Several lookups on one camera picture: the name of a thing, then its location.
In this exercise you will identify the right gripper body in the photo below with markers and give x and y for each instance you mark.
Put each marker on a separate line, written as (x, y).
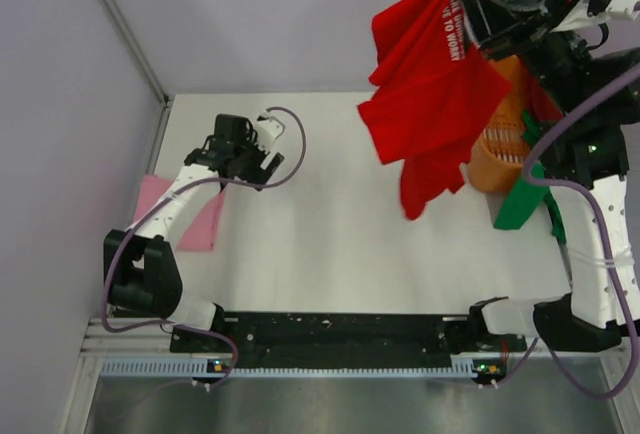
(558, 7)

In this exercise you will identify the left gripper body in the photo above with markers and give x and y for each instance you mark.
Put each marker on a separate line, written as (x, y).
(250, 155)

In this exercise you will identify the red teddy bear t-shirt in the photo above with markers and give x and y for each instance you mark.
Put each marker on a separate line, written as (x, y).
(435, 93)

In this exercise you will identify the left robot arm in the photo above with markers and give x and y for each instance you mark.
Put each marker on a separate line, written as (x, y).
(140, 266)

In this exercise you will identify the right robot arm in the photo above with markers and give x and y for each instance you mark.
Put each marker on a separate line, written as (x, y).
(582, 102)

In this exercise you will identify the dark red t-shirt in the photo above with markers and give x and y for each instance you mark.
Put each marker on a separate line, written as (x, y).
(542, 106)

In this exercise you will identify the folded pink t-shirt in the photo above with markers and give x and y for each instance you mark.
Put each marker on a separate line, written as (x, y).
(202, 233)

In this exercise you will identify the orange plastic basket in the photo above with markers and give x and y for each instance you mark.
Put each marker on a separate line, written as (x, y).
(499, 153)

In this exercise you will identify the green t-shirt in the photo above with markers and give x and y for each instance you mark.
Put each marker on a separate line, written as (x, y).
(523, 199)

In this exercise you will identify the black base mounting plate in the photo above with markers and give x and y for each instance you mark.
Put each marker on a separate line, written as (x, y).
(320, 340)

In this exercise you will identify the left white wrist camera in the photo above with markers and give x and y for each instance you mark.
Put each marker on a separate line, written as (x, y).
(268, 129)

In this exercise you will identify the left corner aluminium post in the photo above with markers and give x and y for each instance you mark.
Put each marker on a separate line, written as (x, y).
(129, 41)

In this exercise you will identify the grey slotted cable duct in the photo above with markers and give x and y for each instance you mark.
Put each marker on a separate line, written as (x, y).
(209, 368)

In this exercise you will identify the aluminium frame rail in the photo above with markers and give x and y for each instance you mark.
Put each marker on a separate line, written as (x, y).
(152, 340)

